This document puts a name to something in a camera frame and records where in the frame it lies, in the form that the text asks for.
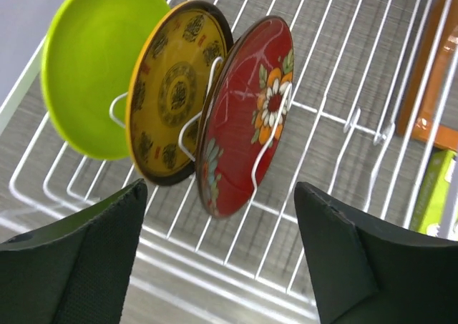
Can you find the green illustrated book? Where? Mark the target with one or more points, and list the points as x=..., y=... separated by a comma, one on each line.
x=431, y=199

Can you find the white wire dish rack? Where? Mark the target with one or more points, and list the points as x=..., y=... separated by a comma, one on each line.
x=353, y=60

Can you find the lime green plate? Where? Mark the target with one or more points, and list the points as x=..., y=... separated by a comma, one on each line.
x=88, y=57

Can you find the red floral plate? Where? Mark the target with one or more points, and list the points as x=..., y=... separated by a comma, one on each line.
x=244, y=116

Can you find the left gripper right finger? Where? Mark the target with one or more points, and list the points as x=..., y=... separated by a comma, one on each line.
x=367, y=270

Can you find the yellow patterned plate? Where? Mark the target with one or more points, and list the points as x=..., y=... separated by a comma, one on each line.
x=168, y=87

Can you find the wooden shelf rack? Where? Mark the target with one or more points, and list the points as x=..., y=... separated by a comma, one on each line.
x=447, y=45

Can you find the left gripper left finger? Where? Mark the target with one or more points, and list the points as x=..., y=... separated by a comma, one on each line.
x=77, y=269

